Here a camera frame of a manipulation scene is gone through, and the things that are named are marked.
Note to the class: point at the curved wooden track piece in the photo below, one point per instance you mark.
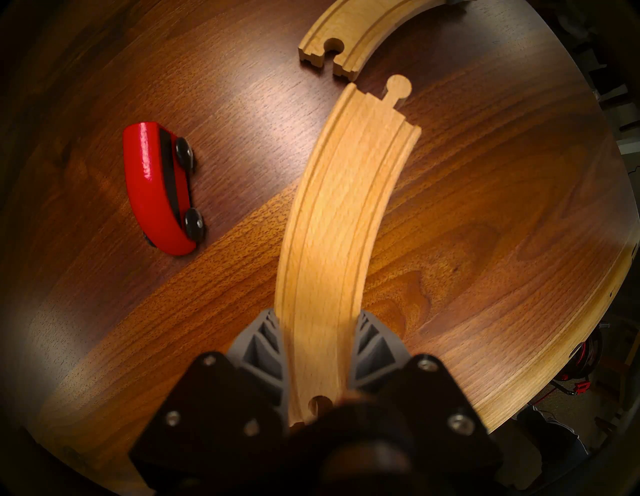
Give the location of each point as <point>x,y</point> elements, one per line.
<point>365,25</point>
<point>330,225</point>

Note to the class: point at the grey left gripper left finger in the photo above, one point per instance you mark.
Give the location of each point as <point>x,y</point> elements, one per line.
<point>215,415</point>

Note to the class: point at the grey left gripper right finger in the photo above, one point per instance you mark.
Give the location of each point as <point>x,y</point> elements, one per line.
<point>435,415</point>

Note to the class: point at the red toy train car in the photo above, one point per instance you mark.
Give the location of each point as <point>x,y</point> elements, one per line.
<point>148,187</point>

